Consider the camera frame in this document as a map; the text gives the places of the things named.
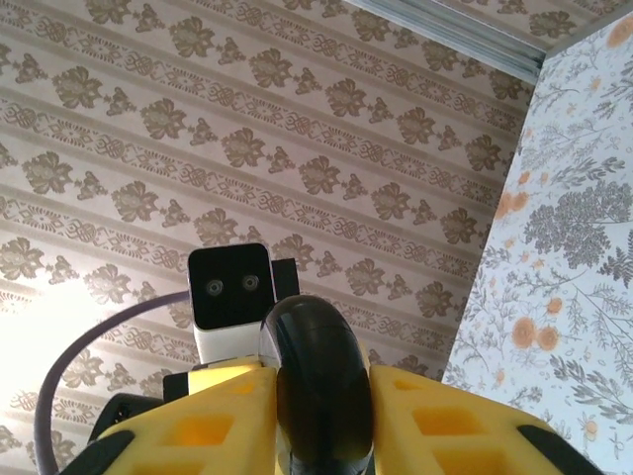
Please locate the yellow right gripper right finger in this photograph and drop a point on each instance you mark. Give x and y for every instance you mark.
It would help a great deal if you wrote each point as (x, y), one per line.
(445, 435)

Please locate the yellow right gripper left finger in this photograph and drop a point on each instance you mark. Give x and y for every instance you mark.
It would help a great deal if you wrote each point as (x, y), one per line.
(232, 430)

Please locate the black earbud charging case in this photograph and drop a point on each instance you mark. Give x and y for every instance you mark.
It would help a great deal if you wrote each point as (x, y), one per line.
(321, 376)

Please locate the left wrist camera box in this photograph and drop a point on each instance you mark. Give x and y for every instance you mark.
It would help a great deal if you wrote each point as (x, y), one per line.
(227, 292)

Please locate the aluminium frame post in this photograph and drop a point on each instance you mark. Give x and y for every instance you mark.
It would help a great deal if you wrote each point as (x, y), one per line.
(470, 42)

